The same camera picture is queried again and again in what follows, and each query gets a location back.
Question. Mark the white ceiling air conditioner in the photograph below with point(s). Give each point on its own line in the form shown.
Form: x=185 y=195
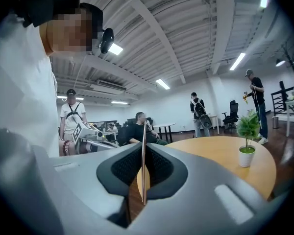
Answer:
x=110 y=86

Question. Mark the round wooden table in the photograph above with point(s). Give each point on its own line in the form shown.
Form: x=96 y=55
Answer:
x=210 y=150

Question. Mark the metal trash can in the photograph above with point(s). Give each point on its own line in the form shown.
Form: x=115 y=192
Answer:
x=275 y=122

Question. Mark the black wooden rack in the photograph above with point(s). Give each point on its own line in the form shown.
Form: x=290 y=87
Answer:
x=281 y=85

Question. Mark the black head-worn camera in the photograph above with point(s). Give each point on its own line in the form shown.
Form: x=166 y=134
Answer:
x=106 y=41

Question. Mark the person's white shirt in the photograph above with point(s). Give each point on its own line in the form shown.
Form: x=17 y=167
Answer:
x=19 y=87

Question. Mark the reclined black office chair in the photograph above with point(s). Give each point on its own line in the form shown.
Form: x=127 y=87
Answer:
x=123 y=136

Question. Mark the green plant in white pot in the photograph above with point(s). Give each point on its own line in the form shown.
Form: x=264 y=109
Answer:
x=246 y=159

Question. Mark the yellow hand tool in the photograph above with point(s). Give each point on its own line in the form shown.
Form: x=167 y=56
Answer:
x=245 y=97

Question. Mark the black backpack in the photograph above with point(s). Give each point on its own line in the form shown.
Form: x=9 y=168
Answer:
x=198 y=109

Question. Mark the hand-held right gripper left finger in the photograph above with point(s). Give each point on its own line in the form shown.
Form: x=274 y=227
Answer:
x=73 y=187

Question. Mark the person's head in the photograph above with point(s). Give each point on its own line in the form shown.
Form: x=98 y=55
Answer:
x=68 y=33

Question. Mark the round white table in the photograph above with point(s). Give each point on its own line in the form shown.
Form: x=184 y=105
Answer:
x=164 y=125

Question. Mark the grey oval case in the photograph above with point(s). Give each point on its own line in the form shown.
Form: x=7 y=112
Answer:
x=205 y=122

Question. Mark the white table card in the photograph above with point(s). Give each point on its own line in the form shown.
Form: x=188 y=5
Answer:
x=144 y=180

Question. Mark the black tree-shaped lamp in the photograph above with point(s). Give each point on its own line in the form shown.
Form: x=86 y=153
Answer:
x=280 y=63

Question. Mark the small white table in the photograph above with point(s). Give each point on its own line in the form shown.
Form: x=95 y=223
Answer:
x=214 y=116

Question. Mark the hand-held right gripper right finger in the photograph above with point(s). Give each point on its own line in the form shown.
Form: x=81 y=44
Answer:
x=198 y=199

